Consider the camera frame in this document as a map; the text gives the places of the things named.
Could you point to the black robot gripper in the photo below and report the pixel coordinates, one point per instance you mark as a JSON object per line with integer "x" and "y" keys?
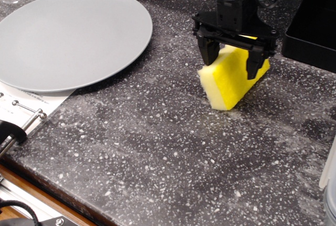
{"x": 236, "y": 23}

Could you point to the yellow sponge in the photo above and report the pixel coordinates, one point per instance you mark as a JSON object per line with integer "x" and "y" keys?
{"x": 225, "y": 80}

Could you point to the grey round plate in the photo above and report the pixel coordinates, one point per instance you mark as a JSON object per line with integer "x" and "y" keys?
{"x": 59, "y": 45}

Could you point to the black plastic tray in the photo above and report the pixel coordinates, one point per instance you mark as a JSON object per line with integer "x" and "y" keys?
{"x": 310, "y": 38}

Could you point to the white paper sheet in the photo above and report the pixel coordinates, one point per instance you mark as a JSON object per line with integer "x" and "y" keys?
{"x": 17, "y": 106}

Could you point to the black metal screw clamp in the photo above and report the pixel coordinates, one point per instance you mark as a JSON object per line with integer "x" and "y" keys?
{"x": 12, "y": 133}

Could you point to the black metal bracket with screw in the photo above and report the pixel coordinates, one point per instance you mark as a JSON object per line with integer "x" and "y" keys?
{"x": 58, "y": 221}

